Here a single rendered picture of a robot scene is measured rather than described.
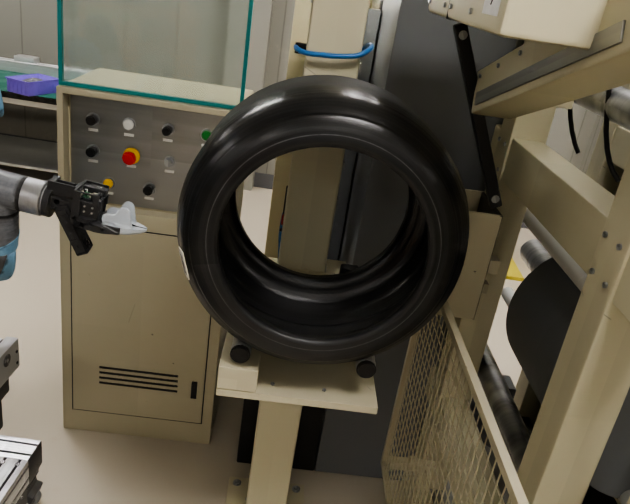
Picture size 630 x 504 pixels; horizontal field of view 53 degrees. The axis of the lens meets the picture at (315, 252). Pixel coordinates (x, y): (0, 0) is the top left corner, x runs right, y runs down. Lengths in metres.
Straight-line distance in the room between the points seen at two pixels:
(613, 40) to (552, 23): 0.09
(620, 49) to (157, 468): 2.02
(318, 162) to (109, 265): 0.90
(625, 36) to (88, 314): 1.86
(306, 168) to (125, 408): 1.27
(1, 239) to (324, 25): 0.86
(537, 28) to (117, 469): 1.99
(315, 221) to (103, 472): 1.25
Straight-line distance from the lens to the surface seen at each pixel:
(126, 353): 2.35
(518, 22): 0.96
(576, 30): 0.99
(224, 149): 1.20
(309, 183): 1.62
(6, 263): 1.80
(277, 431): 2.00
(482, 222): 1.63
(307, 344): 1.33
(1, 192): 1.44
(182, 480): 2.40
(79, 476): 2.44
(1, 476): 2.15
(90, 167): 2.15
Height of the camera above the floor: 1.68
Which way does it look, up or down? 24 degrees down
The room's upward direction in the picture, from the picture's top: 9 degrees clockwise
